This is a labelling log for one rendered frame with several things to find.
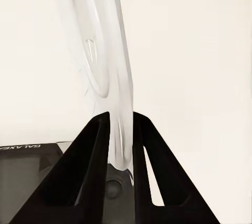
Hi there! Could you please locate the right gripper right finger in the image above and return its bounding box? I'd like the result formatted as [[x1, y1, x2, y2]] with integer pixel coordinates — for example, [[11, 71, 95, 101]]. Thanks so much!
[[132, 111, 220, 224]]

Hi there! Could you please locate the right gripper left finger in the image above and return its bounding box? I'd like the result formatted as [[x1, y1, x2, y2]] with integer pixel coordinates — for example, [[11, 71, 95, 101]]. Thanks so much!
[[9, 111, 110, 224]]

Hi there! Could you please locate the saucer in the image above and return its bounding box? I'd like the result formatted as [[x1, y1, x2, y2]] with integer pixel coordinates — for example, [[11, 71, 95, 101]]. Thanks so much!
[[56, 0, 133, 171]]

